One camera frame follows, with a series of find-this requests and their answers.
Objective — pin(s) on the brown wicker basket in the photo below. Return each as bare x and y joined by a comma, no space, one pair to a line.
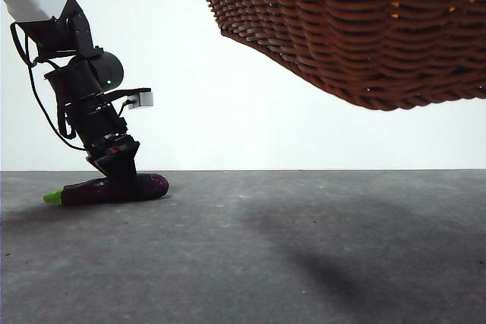
360,35

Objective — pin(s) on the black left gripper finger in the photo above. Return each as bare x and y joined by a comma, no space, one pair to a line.
123,185

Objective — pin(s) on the pale grey left wrist camera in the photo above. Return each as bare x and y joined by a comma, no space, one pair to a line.
142,100

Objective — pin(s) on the purple eggplant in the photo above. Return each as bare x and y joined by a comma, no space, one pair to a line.
83,195

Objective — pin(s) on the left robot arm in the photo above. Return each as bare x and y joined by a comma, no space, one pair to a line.
76,81

